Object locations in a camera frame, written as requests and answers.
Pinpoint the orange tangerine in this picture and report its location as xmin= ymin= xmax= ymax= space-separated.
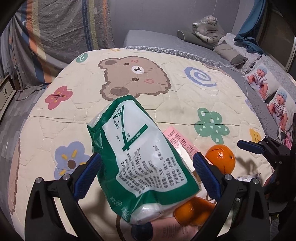
xmin=205 ymin=145 xmax=236 ymax=174
xmin=173 ymin=196 xmax=215 ymax=226

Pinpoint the green white tissue pack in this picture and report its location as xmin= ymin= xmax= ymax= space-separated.
xmin=87 ymin=95 xmax=200 ymax=225

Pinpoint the right baby print pillow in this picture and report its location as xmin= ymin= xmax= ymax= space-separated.
xmin=267 ymin=86 xmax=295 ymax=132

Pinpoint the baby print pillow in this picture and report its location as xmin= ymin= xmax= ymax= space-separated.
xmin=267 ymin=86 xmax=295 ymax=132
xmin=244 ymin=63 xmax=280 ymax=100

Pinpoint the left baby print pillow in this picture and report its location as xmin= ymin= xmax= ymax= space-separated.
xmin=244 ymin=63 xmax=280 ymax=100

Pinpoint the cream cartoon bear quilt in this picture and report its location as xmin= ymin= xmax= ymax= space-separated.
xmin=8 ymin=49 xmax=276 ymax=237

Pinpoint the pink paper package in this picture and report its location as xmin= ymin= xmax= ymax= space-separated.
xmin=163 ymin=126 xmax=199 ymax=160

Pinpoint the grey square cushion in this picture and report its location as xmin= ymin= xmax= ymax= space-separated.
xmin=213 ymin=41 xmax=248 ymax=67

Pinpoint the blue curtain left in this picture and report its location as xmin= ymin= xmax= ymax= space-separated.
xmin=234 ymin=0 xmax=266 ymax=55

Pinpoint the grey tiger plush toy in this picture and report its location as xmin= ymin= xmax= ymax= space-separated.
xmin=192 ymin=15 xmax=226 ymax=45

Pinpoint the grey bolster pillow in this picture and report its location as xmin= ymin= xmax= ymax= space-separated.
xmin=177 ymin=30 xmax=213 ymax=49

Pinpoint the white drawer cabinet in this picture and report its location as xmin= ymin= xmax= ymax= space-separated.
xmin=0 ymin=75 xmax=16 ymax=120

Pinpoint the grey sofa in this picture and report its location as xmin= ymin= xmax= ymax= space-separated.
xmin=122 ymin=29 xmax=296 ymax=140

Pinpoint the striped grey cloth cover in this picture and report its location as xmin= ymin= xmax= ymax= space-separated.
xmin=1 ymin=1 xmax=115 ymax=89

